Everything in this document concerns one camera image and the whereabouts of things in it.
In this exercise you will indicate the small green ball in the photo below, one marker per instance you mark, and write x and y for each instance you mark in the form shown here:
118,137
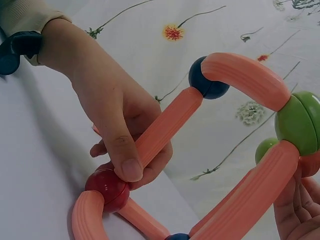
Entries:
264,150

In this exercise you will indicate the person's left hand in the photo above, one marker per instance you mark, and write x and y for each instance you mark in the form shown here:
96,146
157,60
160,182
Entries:
95,82

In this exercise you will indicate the straight pink ribbed rod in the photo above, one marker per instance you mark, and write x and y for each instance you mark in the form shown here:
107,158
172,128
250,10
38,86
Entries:
201,223
165,122
142,220
252,195

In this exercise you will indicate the red ball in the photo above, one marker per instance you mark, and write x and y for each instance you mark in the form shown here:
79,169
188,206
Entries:
105,186

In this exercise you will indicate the person's right hand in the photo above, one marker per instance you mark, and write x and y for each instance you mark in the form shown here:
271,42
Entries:
300,215

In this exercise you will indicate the person's left forearm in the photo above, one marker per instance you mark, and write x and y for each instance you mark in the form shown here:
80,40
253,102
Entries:
22,15

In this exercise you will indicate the large green ball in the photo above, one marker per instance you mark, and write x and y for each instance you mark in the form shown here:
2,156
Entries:
295,122

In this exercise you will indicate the black wrist band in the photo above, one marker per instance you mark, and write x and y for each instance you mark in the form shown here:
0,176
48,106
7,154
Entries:
22,43

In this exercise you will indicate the person's right fingers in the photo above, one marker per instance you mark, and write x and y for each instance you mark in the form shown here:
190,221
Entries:
297,212

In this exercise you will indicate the curved pink ribbed rod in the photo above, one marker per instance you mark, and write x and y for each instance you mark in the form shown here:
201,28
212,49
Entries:
246,72
85,215

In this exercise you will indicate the dark blue ball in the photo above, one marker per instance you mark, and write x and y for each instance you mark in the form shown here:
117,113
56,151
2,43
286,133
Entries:
216,90
178,237

